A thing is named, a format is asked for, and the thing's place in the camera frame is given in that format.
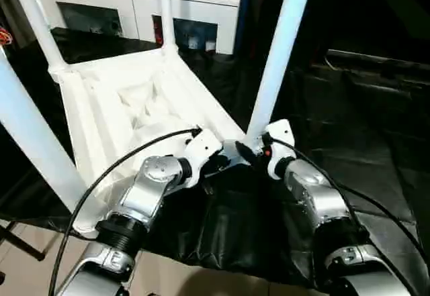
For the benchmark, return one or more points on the white plastic table leg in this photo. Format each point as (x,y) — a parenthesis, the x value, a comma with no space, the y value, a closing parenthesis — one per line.
(37,24)
(166,14)
(33,135)
(279,41)

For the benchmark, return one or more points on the white plastic table top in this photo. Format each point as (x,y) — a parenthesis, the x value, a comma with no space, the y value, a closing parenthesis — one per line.
(100,108)

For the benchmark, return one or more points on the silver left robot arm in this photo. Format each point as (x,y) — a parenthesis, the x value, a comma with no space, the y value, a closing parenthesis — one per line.
(144,188)

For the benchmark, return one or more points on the black work mat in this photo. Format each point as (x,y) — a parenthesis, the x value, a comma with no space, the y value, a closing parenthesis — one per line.
(352,141)

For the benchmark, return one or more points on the plain white cup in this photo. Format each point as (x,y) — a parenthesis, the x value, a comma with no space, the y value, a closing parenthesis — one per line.
(210,46)

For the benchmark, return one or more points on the white patterned jug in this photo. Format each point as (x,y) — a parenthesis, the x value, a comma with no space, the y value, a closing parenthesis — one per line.
(193,42)

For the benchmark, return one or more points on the red bottle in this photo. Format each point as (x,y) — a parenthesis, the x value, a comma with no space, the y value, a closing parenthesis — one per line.
(157,32)

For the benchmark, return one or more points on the black flat monitor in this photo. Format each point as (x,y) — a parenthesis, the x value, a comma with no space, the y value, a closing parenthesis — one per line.
(379,61)

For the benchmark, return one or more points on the black speaker cabinet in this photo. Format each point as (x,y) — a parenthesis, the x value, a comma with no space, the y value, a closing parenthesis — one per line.
(302,7)

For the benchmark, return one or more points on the grey curtain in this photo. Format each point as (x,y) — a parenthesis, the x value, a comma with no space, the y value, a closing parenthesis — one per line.
(16,14)

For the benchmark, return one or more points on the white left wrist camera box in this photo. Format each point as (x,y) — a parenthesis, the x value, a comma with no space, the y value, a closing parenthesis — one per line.
(205,145)

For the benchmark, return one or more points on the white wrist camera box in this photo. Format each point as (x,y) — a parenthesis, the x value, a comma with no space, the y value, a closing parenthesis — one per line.
(280,135)
(205,145)

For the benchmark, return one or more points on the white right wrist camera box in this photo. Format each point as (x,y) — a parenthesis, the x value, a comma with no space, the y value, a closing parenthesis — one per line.
(280,135)

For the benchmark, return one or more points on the black metal folding frame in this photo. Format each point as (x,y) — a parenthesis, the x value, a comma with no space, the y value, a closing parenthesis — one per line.
(23,240)

